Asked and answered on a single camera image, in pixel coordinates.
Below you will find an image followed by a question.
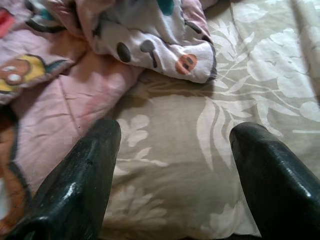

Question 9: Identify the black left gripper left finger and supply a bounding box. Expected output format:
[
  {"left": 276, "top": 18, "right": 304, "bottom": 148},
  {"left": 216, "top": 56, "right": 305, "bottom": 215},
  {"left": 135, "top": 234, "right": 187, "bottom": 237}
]
[{"left": 4, "top": 118, "right": 123, "bottom": 240}]

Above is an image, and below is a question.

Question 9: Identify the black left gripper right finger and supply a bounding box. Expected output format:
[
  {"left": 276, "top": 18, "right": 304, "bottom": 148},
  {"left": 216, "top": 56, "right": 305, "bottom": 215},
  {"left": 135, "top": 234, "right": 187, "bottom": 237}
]
[{"left": 228, "top": 123, "right": 320, "bottom": 240}]

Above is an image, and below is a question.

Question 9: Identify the pink cartoon print blanket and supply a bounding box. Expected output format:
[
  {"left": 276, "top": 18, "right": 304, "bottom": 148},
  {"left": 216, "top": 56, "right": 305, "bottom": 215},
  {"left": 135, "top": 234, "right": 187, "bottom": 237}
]
[{"left": 0, "top": 0, "right": 218, "bottom": 226}]

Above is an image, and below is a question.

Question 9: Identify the beige floral bed sheet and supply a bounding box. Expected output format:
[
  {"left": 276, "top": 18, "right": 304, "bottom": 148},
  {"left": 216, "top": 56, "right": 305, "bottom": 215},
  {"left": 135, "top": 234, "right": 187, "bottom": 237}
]
[{"left": 98, "top": 0, "right": 320, "bottom": 240}]

